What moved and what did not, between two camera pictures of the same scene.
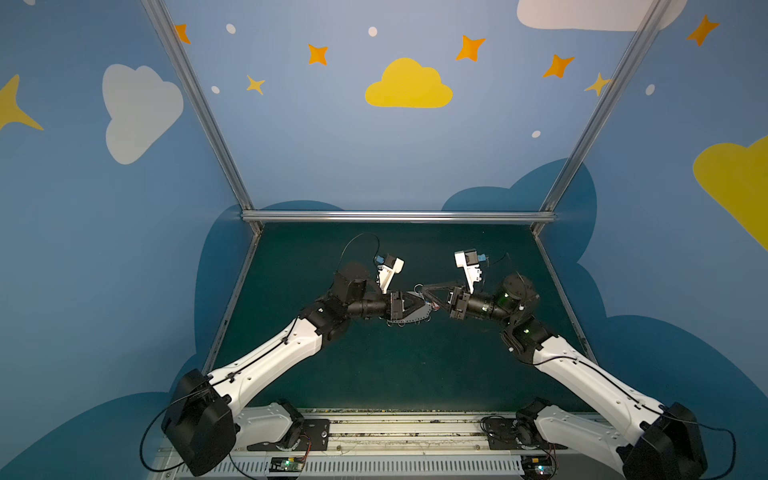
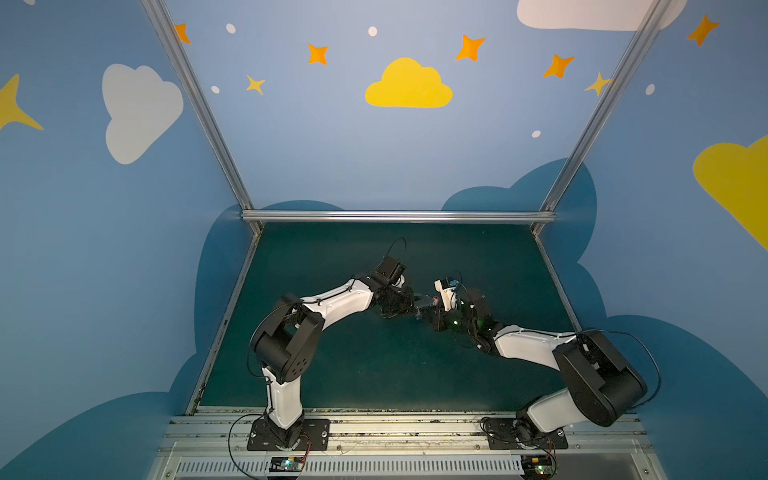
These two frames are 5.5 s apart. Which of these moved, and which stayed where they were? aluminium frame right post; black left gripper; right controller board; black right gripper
Moved: black right gripper
Stayed: right controller board; aluminium frame right post; black left gripper
